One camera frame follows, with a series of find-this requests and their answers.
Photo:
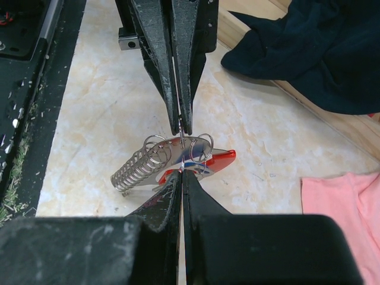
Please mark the pink cloth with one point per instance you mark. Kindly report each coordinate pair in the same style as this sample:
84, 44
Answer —
351, 200

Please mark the dark navy vest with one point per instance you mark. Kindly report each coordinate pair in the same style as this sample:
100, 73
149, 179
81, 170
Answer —
327, 50

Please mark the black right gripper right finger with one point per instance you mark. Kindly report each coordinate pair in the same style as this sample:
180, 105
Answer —
226, 248

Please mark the blue key tag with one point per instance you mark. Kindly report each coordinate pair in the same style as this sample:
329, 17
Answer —
196, 160

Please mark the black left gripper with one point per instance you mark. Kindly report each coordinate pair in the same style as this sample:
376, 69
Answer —
166, 29

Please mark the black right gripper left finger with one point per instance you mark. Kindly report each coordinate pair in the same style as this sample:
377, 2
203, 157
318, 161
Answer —
141, 248

